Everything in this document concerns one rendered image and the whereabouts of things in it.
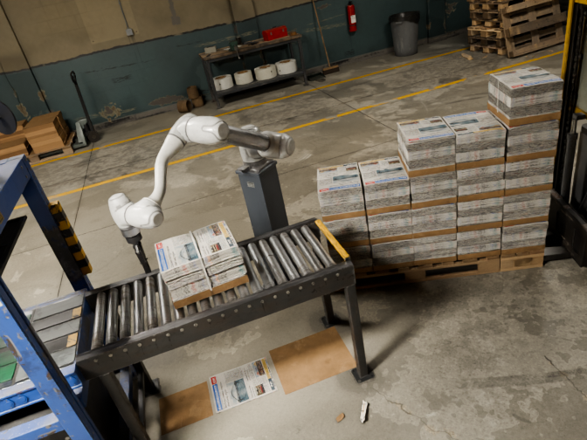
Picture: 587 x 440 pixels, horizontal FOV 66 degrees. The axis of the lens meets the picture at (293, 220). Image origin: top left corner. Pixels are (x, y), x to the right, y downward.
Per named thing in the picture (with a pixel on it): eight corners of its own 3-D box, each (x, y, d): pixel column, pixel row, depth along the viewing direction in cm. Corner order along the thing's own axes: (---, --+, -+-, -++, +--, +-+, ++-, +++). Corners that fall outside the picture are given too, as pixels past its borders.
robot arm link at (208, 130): (272, 134, 295) (300, 134, 284) (269, 159, 297) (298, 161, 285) (184, 111, 230) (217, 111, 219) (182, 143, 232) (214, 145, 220)
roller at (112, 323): (120, 292, 249) (116, 285, 246) (118, 350, 209) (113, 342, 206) (111, 295, 248) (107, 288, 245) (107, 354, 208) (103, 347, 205)
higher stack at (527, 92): (481, 242, 351) (486, 73, 287) (521, 237, 348) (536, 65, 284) (499, 272, 318) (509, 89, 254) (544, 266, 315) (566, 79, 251)
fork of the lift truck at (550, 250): (415, 268, 334) (415, 264, 332) (565, 250, 322) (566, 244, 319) (417, 277, 325) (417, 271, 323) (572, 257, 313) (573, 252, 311)
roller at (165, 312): (167, 277, 253) (164, 270, 251) (174, 331, 213) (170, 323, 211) (158, 279, 252) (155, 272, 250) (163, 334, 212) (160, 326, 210)
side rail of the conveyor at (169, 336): (352, 278, 234) (349, 259, 228) (356, 284, 230) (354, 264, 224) (86, 373, 210) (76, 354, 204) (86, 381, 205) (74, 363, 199)
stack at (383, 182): (332, 261, 365) (315, 167, 323) (482, 242, 351) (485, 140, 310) (334, 292, 332) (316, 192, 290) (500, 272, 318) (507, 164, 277)
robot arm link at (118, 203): (112, 228, 217) (129, 231, 210) (99, 199, 210) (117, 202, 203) (129, 216, 225) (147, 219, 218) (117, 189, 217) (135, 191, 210)
